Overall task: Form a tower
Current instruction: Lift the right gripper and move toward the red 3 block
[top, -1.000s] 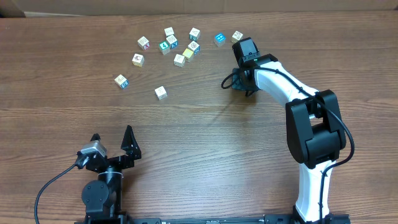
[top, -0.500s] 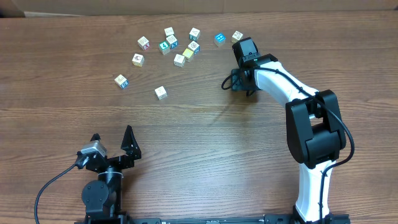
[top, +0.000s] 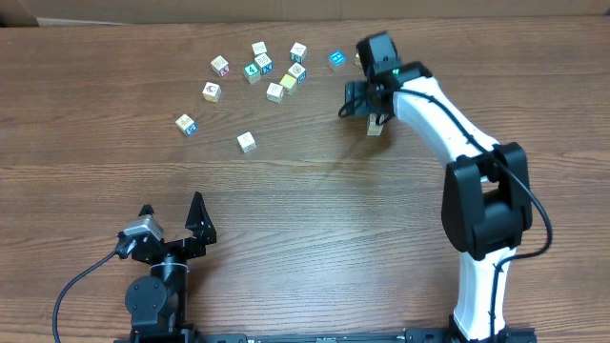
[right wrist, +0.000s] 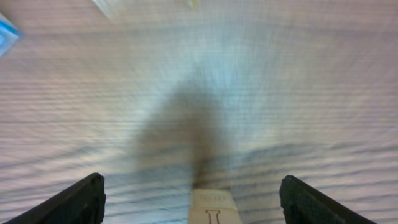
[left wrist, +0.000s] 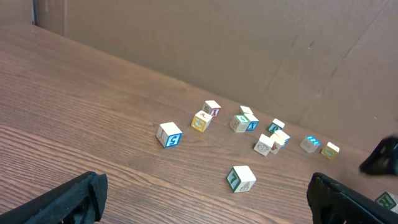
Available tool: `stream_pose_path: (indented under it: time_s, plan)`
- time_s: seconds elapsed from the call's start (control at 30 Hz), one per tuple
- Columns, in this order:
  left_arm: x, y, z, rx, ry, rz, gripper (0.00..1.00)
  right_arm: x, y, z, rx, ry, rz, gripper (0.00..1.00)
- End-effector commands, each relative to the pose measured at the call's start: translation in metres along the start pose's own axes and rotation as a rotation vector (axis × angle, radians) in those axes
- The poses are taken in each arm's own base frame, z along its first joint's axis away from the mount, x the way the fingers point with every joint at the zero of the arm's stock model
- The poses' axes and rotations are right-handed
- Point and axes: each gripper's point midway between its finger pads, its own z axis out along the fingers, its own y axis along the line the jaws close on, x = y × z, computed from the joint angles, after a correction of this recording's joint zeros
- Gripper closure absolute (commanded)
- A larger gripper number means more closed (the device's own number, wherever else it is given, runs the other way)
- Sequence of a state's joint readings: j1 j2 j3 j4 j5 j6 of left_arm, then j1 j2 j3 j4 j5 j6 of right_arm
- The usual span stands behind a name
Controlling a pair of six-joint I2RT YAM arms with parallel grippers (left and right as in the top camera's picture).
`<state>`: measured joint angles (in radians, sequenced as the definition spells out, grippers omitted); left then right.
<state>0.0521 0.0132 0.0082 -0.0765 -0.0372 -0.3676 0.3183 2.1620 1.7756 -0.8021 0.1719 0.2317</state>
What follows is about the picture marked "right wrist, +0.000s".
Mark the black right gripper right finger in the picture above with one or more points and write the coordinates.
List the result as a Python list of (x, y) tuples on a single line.
[(302, 204)]

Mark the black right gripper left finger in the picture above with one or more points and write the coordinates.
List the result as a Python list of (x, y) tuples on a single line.
[(81, 203)]

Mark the white elephant block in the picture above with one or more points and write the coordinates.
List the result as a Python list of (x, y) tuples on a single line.
[(212, 206)]

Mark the blue top block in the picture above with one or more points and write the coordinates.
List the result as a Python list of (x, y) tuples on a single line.
[(9, 34)]

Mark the white block far right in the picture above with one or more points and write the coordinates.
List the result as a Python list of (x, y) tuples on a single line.
[(109, 8)]

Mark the white block green side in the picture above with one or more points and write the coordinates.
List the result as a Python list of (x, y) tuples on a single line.
[(192, 3)]

